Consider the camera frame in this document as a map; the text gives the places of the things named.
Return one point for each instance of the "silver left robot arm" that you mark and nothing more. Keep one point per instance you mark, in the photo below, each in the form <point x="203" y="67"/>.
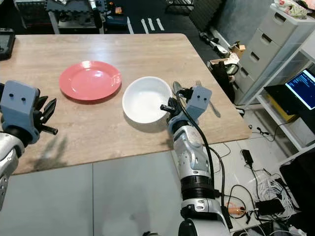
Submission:
<point x="7" y="162"/>

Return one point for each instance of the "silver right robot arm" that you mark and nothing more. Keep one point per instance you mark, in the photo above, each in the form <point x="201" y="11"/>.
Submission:
<point x="197" y="169"/>

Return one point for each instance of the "silver metal spoon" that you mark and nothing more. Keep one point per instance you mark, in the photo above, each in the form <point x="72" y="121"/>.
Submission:
<point x="177" y="87"/>

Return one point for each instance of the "silver metal fork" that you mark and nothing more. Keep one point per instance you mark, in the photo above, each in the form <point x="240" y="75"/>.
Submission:
<point x="215" y="109"/>

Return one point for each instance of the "white round bowl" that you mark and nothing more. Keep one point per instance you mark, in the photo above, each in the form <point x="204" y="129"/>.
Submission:
<point x="145" y="101"/>

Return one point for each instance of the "red round plate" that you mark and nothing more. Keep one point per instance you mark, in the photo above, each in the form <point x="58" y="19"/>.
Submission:
<point x="89" y="80"/>

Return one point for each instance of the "black handheld controller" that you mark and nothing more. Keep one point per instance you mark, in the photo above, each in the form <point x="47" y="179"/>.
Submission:
<point x="6" y="44"/>

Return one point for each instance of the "dark foam acoustic panel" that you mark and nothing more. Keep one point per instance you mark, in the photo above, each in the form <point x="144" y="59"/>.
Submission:
<point x="205" y="12"/>

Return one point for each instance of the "black power adapter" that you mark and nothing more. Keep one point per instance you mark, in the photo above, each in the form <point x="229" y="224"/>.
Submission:
<point x="247" y="156"/>

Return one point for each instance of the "grey drawer cabinet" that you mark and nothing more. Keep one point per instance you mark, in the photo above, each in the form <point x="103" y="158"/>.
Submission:
<point x="270" y="49"/>

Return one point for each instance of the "metal shelf cart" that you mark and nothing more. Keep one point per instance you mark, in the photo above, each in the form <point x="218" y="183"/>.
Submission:
<point x="74" y="14"/>

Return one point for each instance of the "white metal rack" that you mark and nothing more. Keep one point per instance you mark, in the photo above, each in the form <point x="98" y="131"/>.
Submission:
<point x="283" y="125"/>

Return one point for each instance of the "black laptop with blue screen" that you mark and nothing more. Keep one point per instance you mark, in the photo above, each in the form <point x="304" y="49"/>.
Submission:
<point x="293" y="93"/>

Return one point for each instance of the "orange plug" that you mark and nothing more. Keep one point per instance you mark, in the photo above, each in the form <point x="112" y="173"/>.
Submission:
<point x="235" y="210"/>

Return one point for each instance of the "black power box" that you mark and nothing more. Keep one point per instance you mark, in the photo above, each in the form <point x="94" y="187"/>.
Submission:
<point x="269" y="206"/>

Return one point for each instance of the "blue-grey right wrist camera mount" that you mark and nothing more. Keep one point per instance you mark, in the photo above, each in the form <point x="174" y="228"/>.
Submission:
<point x="200" y="99"/>

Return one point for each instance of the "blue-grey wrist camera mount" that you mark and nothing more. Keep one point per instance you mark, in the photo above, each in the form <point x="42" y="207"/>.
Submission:
<point x="200" y="99"/>
<point x="18" y="105"/>

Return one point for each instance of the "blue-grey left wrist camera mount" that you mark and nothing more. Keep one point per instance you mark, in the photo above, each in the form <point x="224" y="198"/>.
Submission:
<point x="18" y="105"/>

